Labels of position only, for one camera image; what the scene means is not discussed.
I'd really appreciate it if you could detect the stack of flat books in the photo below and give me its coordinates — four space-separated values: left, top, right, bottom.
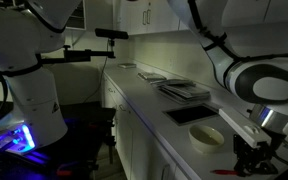
158 83 212 105

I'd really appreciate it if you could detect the wall shelf unit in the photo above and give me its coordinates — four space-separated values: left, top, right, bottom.
65 0 87 31

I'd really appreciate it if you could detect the black inset counter tray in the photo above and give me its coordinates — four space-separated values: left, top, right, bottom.
162 103 222 127

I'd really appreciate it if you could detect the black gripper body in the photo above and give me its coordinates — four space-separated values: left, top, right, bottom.
232 133 280 166

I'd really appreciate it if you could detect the thin camera cable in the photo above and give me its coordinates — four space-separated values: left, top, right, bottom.
83 58 110 104

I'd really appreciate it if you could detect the white upper cabinet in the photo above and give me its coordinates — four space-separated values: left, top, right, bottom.
112 0 288 36

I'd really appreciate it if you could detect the red clamp handle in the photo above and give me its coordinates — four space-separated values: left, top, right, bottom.
55 168 74 177

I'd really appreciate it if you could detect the white bowl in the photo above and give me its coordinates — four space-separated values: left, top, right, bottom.
188 124 225 155

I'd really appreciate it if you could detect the white lower cabinet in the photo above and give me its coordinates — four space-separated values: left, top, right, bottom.
100 73 190 180

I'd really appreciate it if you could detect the black bar camera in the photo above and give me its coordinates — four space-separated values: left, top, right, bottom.
94 27 130 41

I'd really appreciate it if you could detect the red pen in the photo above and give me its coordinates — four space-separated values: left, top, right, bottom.
209 169 240 177

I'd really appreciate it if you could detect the small flat book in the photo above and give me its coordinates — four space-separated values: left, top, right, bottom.
137 71 167 82

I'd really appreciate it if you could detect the small flat pad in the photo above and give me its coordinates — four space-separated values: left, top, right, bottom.
117 62 138 70

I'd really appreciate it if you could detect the white cabinet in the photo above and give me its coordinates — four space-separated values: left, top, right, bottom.
100 73 190 180
112 0 288 36

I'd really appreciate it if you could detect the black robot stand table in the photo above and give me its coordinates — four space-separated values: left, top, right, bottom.
0 90 118 180

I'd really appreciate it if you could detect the thin flat book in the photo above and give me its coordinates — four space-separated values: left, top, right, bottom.
149 78 196 88

